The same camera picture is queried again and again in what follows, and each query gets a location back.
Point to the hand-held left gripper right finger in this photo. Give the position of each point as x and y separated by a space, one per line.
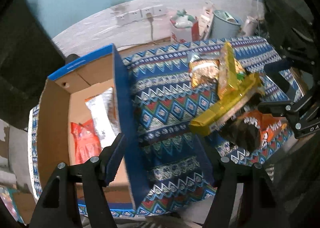
205 158

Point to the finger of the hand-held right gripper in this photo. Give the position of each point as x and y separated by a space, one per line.
275 108
276 67

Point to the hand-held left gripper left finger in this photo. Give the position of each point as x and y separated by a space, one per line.
115 158

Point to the orange snack packet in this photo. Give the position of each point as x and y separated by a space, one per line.
271 128

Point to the long yellow snack packet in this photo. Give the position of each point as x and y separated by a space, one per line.
220 113

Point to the blue cardboard box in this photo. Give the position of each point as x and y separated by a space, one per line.
57 123

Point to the yellow fries print snack packet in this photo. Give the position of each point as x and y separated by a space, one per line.
203 72

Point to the orange-red snack packet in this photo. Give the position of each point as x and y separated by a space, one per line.
85 140

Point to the white jug appliance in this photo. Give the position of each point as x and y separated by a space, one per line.
250 27

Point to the white silver snack packet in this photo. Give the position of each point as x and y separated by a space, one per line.
102 110

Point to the light blue waste bin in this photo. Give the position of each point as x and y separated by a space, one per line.
222 28

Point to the blue patterned tablecloth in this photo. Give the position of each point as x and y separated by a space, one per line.
162 98

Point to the red white carton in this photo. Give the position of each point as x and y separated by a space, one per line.
205 20

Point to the white red paper bag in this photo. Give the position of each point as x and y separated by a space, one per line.
183 34

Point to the white green plastic bag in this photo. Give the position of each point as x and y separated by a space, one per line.
183 19

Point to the black cylindrical device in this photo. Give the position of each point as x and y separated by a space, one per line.
72 58

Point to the colourful printed box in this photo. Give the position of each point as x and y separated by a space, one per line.
8 203

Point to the dark furniture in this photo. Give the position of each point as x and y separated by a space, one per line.
25 55

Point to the white wall socket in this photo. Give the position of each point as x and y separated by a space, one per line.
122 20
145 12
135 16
159 10

